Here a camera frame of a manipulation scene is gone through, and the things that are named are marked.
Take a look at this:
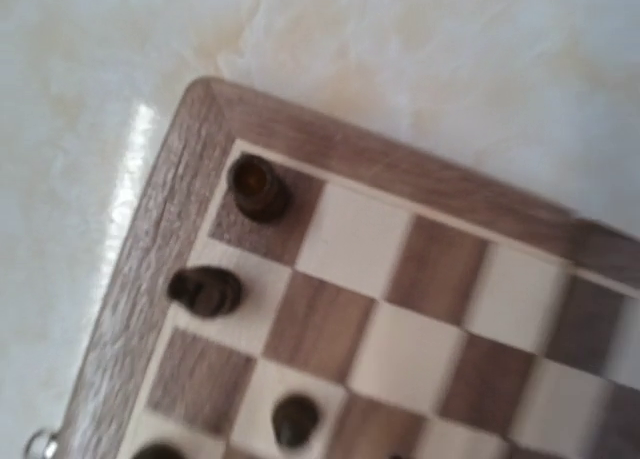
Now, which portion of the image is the dark back row piece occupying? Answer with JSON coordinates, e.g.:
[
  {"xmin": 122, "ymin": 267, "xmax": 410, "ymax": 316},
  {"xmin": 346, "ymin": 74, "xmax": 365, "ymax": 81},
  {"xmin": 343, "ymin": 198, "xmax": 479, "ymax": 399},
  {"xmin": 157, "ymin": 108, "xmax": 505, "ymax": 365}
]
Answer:
[{"xmin": 132, "ymin": 442, "xmax": 186, "ymax": 459}]

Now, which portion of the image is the dark knight back row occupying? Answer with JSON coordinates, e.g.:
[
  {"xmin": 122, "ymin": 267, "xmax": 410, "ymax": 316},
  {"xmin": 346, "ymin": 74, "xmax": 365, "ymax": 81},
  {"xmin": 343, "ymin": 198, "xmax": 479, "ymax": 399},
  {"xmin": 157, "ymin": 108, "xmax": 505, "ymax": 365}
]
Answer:
[{"xmin": 166, "ymin": 266, "xmax": 243, "ymax": 319}]

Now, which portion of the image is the wooden chessboard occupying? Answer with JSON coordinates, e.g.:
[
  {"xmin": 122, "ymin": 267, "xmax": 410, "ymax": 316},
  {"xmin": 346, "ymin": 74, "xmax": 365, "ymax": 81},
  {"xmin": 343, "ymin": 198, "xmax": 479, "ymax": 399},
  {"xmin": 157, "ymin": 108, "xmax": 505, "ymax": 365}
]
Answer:
[{"xmin": 55, "ymin": 78, "xmax": 639, "ymax": 458}]

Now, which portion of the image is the dark rook at corner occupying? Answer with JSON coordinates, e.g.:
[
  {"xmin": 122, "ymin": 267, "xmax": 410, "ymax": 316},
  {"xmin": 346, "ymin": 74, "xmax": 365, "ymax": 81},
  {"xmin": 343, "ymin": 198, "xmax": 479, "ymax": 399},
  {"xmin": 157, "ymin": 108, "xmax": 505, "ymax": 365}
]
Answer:
[{"xmin": 227, "ymin": 154, "xmax": 289, "ymax": 223}]

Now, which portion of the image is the dark pawn standing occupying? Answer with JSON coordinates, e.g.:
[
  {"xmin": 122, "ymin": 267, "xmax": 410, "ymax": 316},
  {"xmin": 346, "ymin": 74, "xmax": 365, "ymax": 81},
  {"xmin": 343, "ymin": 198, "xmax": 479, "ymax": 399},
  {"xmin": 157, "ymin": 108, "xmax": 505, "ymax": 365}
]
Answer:
[{"xmin": 271, "ymin": 394, "xmax": 321, "ymax": 450}]

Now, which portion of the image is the brass board latch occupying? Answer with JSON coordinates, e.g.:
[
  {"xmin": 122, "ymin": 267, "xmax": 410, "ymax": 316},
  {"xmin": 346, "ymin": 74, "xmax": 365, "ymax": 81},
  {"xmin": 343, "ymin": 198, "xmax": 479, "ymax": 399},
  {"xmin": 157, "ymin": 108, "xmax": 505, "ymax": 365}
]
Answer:
[{"xmin": 22, "ymin": 429, "xmax": 59, "ymax": 459}]

